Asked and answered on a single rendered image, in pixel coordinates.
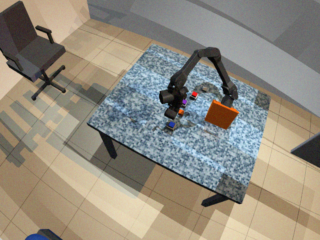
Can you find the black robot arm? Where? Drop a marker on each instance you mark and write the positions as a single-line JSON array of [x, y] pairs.
[[179, 78]]

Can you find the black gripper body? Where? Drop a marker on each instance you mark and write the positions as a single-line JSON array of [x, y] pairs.
[[172, 112]]

